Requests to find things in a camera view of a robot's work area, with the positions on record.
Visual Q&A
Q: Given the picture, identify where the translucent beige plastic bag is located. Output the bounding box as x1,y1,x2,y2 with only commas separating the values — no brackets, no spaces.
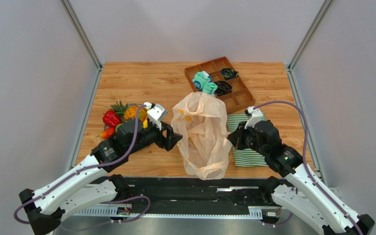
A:
171,92,232,180

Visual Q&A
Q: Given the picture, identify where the brown compartment tray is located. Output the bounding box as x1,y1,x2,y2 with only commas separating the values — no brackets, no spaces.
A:
185,56,256,114

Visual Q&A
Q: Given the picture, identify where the left aluminium frame post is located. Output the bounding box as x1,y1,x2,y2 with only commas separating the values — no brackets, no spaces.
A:
60,0,103,70

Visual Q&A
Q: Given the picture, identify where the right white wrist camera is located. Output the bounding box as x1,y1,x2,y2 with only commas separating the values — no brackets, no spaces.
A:
244,106,264,129

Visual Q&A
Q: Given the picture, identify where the yellow banana bunch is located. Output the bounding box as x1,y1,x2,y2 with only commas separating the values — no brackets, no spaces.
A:
139,108,148,129

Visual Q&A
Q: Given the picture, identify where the mint green sock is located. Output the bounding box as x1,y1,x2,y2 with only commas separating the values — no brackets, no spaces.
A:
192,71,218,96

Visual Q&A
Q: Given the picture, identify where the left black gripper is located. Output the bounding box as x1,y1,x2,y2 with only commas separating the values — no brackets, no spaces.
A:
127,120,183,155

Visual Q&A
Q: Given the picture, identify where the red orange peach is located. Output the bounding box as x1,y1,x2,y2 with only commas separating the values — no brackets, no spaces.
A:
99,127,116,140

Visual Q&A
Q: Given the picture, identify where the red bell pepper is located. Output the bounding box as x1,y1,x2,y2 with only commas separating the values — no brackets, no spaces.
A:
102,110,122,128

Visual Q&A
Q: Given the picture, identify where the green striped cloth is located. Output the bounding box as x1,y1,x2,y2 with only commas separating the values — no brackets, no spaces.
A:
227,113,267,167

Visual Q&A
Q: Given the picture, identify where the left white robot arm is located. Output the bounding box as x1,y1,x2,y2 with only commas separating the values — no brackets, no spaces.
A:
19,118,183,235

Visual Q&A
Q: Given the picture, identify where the small pineapple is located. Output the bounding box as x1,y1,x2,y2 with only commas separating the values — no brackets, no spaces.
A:
110,101,140,120

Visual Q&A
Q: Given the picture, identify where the right aluminium frame post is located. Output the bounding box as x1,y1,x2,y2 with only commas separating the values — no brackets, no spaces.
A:
288,0,334,70

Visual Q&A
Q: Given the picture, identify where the grey fruit plate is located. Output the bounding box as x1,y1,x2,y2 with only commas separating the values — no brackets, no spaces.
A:
128,103,143,107

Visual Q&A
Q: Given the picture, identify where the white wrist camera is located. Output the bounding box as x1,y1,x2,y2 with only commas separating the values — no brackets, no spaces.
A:
244,106,264,129
144,102,168,131

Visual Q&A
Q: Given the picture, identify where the black yellow sock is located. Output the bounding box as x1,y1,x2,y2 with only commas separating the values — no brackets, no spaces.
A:
220,67,238,80

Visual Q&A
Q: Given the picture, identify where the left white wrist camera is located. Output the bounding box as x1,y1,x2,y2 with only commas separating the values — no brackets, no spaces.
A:
144,102,168,131

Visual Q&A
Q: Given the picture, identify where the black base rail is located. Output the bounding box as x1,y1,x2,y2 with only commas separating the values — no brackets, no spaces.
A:
67,176,326,221

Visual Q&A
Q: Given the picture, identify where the aluminium frame post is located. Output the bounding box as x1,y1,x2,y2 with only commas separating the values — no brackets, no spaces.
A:
60,0,103,70
288,0,334,70

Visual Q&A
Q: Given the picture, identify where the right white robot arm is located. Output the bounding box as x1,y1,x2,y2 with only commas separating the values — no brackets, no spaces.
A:
228,121,375,235

